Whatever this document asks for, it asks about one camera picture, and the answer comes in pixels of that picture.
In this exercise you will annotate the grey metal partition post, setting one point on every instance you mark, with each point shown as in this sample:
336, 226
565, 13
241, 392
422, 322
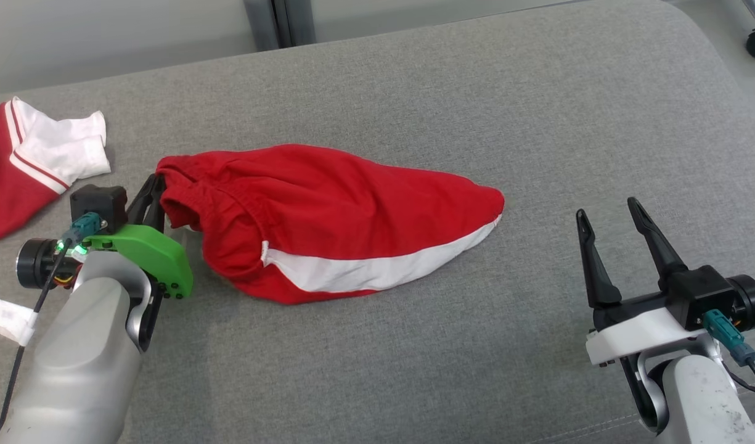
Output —
278, 24

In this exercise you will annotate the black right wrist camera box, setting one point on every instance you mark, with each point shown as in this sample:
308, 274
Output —
701, 293

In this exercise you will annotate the grey fabric sofa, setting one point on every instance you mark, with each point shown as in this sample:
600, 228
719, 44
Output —
414, 370

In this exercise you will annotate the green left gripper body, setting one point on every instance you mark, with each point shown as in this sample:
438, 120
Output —
149, 253

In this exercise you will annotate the red shorts with white stripe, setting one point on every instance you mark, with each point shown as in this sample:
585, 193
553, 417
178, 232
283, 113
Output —
352, 209

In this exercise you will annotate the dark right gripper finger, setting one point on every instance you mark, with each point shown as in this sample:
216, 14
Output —
596, 277
657, 250

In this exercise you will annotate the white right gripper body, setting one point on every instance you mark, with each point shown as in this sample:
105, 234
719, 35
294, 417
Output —
642, 336

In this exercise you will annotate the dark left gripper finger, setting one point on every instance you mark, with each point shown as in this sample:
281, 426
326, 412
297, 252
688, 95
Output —
144, 203
159, 219

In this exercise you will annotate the red and white basketball jersey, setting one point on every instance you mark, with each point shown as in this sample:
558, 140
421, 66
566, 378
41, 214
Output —
1, 185

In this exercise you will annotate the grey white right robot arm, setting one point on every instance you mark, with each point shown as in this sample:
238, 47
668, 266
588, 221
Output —
704, 401

